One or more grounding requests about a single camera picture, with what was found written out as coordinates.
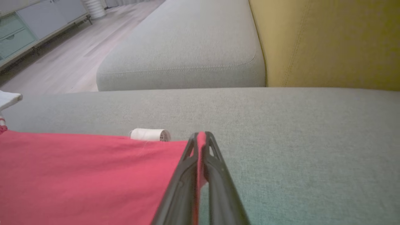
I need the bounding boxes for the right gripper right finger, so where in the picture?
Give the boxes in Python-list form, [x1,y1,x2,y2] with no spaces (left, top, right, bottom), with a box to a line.
[205,131,250,225]

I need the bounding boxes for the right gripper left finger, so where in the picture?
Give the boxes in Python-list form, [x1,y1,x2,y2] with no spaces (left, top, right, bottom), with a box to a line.
[152,132,200,225]

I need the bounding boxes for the red basketball jersey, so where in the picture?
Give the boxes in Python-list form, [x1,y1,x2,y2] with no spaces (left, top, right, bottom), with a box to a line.
[0,91,208,225]

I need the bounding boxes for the small grey sofa cushion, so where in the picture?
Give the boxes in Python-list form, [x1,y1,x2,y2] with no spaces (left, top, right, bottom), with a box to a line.
[96,0,266,92]

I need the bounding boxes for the yellow sofa cushion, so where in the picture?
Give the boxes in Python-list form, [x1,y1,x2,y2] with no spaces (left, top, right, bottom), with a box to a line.
[249,0,400,92]

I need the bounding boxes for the white ribbed cylinder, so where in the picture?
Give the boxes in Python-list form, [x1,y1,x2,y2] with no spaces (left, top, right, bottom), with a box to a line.
[82,0,107,20]

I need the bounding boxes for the pale grey green cabinet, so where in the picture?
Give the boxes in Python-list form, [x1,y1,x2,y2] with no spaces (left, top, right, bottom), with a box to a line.
[0,0,93,71]

